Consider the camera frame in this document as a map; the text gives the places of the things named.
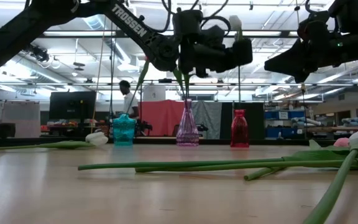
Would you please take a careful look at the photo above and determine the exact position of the white board panel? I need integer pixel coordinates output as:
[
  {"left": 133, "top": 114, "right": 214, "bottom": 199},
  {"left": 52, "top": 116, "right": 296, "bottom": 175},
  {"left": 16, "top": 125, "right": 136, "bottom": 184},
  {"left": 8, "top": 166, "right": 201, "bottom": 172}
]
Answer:
[{"left": 0, "top": 100, "right": 41, "bottom": 139}]

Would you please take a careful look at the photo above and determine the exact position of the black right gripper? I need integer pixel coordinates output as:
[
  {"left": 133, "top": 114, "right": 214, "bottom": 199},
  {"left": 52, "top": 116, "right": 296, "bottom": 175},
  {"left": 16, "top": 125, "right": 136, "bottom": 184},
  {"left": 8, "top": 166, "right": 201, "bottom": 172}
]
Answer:
[{"left": 264, "top": 30, "right": 358, "bottom": 84}]

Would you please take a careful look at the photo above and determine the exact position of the black partition panel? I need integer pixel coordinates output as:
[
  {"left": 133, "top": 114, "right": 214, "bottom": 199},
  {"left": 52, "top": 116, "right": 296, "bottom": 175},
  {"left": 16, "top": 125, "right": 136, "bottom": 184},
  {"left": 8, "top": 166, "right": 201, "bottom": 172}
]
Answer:
[{"left": 221, "top": 101, "right": 265, "bottom": 140}]

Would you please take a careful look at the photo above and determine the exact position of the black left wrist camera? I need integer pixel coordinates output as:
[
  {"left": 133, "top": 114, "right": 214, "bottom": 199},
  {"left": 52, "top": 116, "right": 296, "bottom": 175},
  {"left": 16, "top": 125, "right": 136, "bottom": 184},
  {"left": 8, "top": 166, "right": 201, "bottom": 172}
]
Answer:
[{"left": 172, "top": 9, "right": 204, "bottom": 35}]

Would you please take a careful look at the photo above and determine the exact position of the blue storage bin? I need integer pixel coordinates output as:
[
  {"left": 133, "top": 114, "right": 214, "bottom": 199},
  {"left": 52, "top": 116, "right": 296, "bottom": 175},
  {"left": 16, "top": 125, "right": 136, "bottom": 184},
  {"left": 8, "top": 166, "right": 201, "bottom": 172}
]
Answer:
[
  {"left": 265, "top": 126, "right": 306, "bottom": 139},
  {"left": 264, "top": 110, "right": 306, "bottom": 121}
]

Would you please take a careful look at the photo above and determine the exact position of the red glass vase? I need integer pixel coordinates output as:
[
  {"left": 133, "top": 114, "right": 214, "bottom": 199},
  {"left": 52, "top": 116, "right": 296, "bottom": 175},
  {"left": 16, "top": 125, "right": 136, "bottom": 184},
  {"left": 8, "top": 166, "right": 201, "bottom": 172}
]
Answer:
[{"left": 230, "top": 108, "right": 250, "bottom": 148}]

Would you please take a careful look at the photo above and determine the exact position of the white artificial tulip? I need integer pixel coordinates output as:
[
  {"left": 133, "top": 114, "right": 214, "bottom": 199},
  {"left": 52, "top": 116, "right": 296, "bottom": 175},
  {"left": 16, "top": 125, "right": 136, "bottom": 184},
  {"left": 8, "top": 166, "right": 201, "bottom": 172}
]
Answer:
[
  {"left": 228, "top": 14, "right": 244, "bottom": 110},
  {"left": 0, "top": 131, "right": 109, "bottom": 152},
  {"left": 77, "top": 129, "right": 358, "bottom": 172}
]

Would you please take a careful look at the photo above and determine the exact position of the black hanging cable with weight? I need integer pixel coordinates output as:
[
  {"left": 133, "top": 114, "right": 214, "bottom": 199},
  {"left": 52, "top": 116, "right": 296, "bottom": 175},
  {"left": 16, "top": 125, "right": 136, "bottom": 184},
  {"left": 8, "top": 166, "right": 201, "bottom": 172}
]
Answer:
[{"left": 294, "top": 0, "right": 308, "bottom": 139}]

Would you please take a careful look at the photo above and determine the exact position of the black hanging camera with cable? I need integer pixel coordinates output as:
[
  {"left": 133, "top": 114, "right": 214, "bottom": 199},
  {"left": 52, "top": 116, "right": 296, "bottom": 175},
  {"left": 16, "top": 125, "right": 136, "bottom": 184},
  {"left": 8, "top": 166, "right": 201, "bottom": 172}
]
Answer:
[{"left": 26, "top": 43, "right": 62, "bottom": 70}]

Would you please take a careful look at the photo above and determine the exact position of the red cloth panel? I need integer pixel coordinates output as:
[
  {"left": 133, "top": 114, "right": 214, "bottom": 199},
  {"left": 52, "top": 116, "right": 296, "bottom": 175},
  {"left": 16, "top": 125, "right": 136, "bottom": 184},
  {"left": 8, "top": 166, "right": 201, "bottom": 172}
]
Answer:
[{"left": 137, "top": 99, "right": 185, "bottom": 137}]

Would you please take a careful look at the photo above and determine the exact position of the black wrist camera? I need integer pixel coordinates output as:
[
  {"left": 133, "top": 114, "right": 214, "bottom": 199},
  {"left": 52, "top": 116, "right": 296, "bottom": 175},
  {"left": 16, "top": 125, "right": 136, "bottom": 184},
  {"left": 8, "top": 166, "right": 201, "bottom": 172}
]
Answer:
[
  {"left": 172, "top": 9, "right": 204, "bottom": 35},
  {"left": 297, "top": 11, "right": 331, "bottom": 43}
]

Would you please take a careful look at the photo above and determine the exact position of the black bin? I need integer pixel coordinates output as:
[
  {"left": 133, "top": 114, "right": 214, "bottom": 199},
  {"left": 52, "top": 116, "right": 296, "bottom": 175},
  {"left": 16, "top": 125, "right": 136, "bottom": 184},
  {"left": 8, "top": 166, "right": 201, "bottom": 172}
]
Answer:
[{"left": 0, "top": 123, "right": 16, "bottom": 139}]

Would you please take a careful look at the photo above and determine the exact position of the wooden workbench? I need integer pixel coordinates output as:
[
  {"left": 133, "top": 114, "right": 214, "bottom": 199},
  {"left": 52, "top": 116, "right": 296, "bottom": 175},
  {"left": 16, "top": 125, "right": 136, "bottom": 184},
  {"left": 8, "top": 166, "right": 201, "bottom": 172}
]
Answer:
[{"left": 305, "top": 116, "right": 358, "bottom": 139}]

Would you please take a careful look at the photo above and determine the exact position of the black overhead light bar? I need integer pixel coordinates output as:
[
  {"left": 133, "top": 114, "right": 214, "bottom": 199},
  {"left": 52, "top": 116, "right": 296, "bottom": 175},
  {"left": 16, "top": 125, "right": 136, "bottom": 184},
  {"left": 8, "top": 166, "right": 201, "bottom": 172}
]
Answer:
[{"left": 40, "top": 29, "right": 301, "bottom": 39}]

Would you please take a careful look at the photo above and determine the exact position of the teal glass vase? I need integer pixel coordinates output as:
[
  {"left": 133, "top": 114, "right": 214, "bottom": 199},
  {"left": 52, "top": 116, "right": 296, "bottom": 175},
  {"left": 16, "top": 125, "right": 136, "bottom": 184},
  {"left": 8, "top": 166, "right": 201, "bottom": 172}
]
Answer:
[{"left": 112, "top": 113, "right": 137, "bottom": 147}]

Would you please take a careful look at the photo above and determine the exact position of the person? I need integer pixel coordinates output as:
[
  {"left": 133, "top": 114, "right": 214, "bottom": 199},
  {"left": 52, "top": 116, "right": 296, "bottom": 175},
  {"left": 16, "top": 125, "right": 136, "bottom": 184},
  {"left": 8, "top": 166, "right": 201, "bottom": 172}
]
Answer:
[{"left": 118, "top": 80, "right": 140, "bottom": 119}]

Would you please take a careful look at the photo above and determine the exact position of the purple glass vase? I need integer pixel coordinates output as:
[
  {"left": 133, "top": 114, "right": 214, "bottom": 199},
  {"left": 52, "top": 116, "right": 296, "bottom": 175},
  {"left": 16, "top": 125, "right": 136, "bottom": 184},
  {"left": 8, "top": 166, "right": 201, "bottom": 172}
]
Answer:
[{"left": 175, "top": 98, "right": 200, "bottom": 147}]

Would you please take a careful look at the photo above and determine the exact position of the cluttered work table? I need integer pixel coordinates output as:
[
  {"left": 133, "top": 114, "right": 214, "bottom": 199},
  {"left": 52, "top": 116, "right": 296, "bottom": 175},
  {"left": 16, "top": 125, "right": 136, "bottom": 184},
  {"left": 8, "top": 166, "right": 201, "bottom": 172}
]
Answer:
[{"left": 40, "top": 118, "right": 113, "bottom": 138}]

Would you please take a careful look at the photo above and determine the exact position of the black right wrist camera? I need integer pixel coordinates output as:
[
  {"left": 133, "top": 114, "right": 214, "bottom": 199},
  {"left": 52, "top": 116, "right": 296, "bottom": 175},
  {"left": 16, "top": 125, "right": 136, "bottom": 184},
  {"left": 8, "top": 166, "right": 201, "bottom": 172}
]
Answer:
[{"left": 297, "top": 11, "right": 331, "bottom": 43}]

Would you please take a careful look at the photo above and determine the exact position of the white tulip stem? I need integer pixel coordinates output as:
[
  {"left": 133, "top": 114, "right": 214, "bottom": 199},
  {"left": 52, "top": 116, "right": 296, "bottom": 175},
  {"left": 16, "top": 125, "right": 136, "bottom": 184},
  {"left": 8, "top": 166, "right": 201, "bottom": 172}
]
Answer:
[{"left": 302, "top": 119, "right": 358, "bottom": 224}]

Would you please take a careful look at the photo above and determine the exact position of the black monitor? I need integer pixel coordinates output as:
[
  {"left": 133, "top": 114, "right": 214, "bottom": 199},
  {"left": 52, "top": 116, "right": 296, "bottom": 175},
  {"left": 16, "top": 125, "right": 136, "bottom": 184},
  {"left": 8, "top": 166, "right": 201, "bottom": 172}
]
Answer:
[{"left": 48, "top": 91, "right": 97, "bottom": 121}]

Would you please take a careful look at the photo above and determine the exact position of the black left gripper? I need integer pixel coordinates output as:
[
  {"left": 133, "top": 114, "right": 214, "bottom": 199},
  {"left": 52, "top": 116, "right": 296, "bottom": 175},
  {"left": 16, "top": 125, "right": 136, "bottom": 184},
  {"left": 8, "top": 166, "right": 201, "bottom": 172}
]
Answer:
[{"left": 178, "top": 26, "right": 254, "bottom": 78}]

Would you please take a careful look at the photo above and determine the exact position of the grey cloth panel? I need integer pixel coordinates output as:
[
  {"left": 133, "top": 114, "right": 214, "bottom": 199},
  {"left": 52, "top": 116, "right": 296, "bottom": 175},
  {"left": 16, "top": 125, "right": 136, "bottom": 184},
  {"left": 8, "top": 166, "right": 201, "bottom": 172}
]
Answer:
[{"left": 192, "top": 101, "right": 223, "bottom": 140}]

